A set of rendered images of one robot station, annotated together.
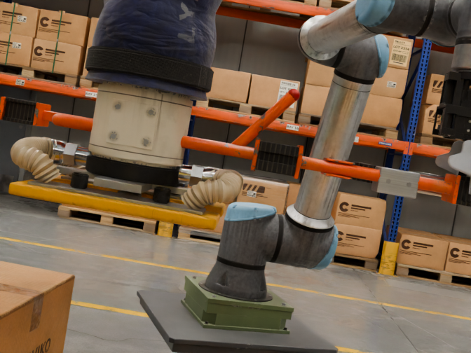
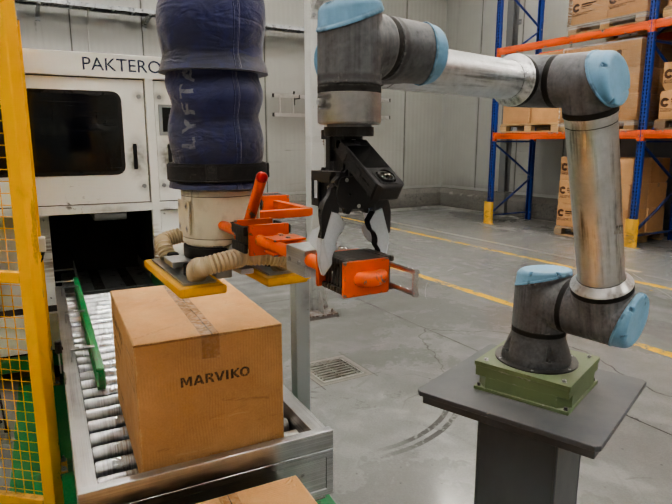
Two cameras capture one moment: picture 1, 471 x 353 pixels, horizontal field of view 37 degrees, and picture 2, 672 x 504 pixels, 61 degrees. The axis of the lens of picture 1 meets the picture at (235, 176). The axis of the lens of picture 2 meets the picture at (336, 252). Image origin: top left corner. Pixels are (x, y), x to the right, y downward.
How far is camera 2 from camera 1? 1.35 m
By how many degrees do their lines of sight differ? 58
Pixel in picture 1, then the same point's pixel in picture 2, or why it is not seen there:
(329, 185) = (591, 248)
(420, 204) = not seen: outside the picture
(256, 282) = (537, 352)
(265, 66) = not seen: outside the picture
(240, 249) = (518, 315)
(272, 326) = (546, 402)
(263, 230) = (539, 297)
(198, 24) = (198, 132)
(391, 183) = (291, 260)
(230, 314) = (499, 380)
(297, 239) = (576, 310)
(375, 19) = not seen: hidden behind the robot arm
